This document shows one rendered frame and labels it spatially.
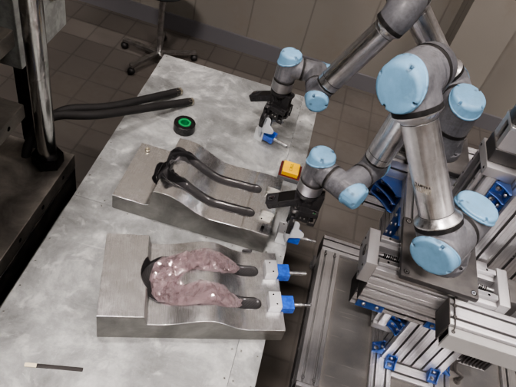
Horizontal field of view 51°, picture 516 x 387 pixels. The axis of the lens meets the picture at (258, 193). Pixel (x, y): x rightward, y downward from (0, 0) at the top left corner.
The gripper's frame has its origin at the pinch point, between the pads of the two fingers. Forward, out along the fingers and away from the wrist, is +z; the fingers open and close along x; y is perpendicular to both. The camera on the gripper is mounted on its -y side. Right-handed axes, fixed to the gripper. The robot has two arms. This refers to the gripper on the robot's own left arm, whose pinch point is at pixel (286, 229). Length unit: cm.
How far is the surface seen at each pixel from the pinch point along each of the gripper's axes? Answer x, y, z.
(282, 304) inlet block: -30.0, 2.4, -3.6
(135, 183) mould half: 1, -50, -1
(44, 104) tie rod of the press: 4, -80, -21
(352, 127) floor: 176, 42, 85
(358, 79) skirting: 223, 42, 77
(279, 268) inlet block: -17.2, 0.1, -2.3
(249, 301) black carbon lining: -29.8, -6.6, -0.4
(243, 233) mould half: -7.8, -12.8, -1.9
